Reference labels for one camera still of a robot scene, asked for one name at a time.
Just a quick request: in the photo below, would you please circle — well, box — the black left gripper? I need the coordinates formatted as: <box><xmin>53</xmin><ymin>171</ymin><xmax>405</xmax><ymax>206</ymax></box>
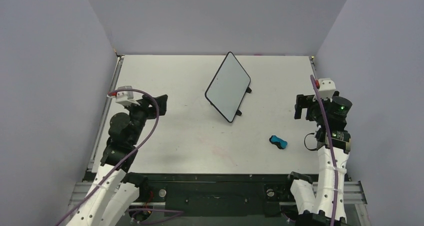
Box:
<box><xmin>125</xmin><ymin>94</ymin><xmax>167</xmax><ymax>145</ymax></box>

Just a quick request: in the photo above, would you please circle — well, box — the blue whiteboard eraser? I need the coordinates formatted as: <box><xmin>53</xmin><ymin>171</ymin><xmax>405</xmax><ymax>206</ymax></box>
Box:
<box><xmin>268</xmin><ymin>135</ymin><xmax>288</xmax><ymax>150</ymax></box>

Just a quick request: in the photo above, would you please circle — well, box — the small black-framed whiteboard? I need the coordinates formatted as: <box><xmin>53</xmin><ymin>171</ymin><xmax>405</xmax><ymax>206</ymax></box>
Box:
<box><xmin>204</xmin><ymin>52</ymin><xmax>252</xmax><ymax>123</ymax></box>

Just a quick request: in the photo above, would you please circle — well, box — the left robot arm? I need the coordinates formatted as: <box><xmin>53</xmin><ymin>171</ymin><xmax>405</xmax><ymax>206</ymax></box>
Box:
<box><xmin>67</xmin><ymin>88</ymin><xmax>168</xmax><ymax>225</ymax></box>

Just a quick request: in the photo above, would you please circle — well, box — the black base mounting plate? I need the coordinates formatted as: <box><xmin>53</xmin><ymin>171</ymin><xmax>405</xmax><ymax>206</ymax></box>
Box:
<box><xmin>82</xmin><ymin>173</ymin><xmax>332</xmax><ymax>218</ymax></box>

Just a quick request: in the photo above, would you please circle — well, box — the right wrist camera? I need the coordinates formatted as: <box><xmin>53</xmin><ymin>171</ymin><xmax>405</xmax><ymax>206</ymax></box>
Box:
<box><xmin>317</xmin><ymin>78</ymin><xmax>336</xmax><ymax>100</ymax></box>

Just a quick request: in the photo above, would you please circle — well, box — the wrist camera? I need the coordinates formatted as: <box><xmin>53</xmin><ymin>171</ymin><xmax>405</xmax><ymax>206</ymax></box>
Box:
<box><xmin>115</xmin><ymin>91</ymin><xmax>140</xmax><ymax>107</ymax></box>
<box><xmin>317</xmin><ymin>78</ymin><xmax>336</xmax><ymax>100</ymax></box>

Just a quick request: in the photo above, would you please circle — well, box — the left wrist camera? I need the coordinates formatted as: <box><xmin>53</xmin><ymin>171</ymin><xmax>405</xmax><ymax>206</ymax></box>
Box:
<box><xmin>115</xmin><ymin>91</ymin><xmax>140</xmax><ymax>107</ymax></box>

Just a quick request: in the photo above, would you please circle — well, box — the wire whiteboard stand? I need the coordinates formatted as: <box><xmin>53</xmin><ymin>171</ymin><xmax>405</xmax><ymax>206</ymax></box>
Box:
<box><xmin>234</xmin><ymin>86</ymin><xmax>253</xmax><ymax>117</ymax></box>

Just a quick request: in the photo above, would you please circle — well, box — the aluminium frame rail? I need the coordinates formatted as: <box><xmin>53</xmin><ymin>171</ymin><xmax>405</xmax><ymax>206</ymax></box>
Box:
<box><xmin>69</xmin><ymin>181</ymin><xmax>368</xmax><ymax>205</ymax></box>

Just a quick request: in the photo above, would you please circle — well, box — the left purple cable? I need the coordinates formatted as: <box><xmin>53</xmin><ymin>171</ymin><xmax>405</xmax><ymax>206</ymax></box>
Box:
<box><xmin>54</xmin><ymin>88</ymin><xmax>185</xmax><ymax>226</ymax></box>

